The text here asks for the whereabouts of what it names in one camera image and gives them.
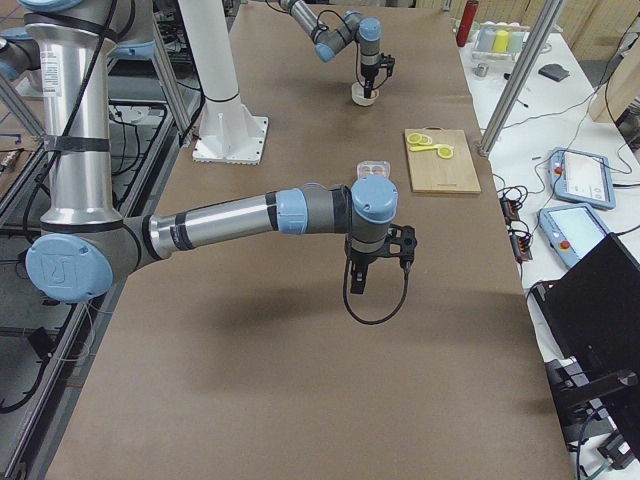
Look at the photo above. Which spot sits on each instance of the yellow plastic knife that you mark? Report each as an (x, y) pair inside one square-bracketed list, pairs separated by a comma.
[(418, 148)]

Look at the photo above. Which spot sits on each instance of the cup rack tray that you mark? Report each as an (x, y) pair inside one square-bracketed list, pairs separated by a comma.
[(482, 49)]

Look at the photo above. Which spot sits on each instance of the yellow cup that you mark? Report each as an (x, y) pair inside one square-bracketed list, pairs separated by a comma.
[(501, 41)]

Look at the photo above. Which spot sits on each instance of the black monitor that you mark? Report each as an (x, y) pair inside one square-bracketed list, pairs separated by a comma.
[(593, 312)]

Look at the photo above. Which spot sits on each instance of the lemon slice toy top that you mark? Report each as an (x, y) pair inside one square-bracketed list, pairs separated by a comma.
[(415, 139)]

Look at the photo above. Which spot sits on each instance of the small metal cup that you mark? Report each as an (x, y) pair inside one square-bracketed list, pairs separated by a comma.
[(481, 70)]

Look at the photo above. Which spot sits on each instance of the lemon slice toy bottom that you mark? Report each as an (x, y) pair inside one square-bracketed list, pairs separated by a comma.
[(445, 151)]

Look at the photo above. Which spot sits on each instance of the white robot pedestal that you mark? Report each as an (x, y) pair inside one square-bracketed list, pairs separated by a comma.
[(228, 132)]

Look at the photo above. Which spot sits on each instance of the teach pendant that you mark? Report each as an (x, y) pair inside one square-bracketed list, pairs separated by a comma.
[(572, 230), (579, 176)]

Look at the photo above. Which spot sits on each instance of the aluminium frame post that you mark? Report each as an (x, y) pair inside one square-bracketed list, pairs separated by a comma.
[(536, 39)]

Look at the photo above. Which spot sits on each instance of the clear plastic egg carton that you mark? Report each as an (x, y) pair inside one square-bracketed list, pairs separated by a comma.
[(373, 167)]

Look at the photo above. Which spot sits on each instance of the lower teach pendant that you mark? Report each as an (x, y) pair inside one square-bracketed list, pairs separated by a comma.
[(572, 230)]

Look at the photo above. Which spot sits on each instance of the red bottle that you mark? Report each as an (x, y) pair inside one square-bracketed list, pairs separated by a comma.
[(466, 22)]

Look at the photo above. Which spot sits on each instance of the upper teach pendant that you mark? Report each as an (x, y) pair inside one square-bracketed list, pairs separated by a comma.
[(579, 176)]

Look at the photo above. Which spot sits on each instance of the dark grey pad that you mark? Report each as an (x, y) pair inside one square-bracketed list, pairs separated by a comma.
[(554, 72)]

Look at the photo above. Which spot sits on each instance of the bamboo cutting board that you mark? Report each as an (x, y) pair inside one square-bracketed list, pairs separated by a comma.
[(434, 175)]

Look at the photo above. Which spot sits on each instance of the black power strip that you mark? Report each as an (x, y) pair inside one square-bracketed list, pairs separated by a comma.
[(518, 231)]

